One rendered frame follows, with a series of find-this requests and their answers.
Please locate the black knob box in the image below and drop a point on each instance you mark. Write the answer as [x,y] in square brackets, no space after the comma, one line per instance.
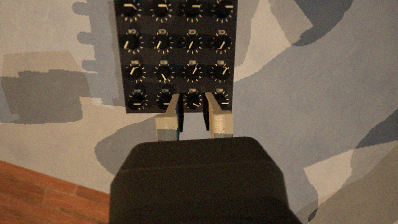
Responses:
[183,63]

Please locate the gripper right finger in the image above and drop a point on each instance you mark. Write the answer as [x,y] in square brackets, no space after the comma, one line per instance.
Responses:
[218,122]

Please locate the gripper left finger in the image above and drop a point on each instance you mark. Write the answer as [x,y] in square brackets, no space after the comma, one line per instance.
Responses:
[170,124]

